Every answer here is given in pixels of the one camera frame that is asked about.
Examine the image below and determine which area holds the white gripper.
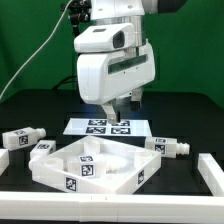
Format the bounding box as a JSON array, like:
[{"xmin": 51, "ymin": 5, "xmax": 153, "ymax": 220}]
[{"xmin": 77, "ymin": 43, "xmax": 155, "ymax": 125}]

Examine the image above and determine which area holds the white square table top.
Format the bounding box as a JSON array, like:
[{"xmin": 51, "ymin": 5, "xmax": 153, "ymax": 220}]
[{"xmin": 31, "ymin": 136, "xmax": 161, "ymax": 194}]

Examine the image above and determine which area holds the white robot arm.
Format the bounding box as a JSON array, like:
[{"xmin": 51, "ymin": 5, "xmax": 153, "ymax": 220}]
[{"xmin": 74, "ymin": 0, "xmax": 187, "ymax": 124}]

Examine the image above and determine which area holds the white marker tag sheet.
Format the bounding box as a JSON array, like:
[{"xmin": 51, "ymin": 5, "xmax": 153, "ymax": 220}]
[{"xmin": 63, "ymin": 118, "xmax": 151, "ymax": 137}]

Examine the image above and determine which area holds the black cable on table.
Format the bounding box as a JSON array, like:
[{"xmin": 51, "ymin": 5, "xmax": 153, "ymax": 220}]
[{"xmin": 51, "ymin": 75, "xmax": 79, "ymax": 91}]

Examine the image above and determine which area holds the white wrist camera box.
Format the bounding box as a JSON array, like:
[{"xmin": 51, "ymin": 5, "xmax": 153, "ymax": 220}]
[{"xmin": 74, "ymin": 23, "xmax": 135, "ymax": 53}]

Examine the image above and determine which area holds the grey cable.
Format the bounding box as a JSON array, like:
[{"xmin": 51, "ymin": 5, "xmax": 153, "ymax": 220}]
[{"xmin": 0, "ymin": 0, "xmax": 74, "ymax": 101}]

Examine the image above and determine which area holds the black camera stand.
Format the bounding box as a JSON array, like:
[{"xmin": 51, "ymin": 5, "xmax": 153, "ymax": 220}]
[{"xmin": 60, "ymin": 0, "xmax": 91, "ymax": 37}]

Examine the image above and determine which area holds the white left fence rail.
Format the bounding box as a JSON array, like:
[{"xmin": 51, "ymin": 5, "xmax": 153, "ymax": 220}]
[{"xmin": 0, "ymin": 149, "xmax": 9, "ymax": 176}]

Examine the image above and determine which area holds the white front fence rail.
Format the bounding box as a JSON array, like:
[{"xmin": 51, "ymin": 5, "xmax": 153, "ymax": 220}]
[{"xmin": 0, "ymin": 191, "xmax": 224, "ymax": 224}]

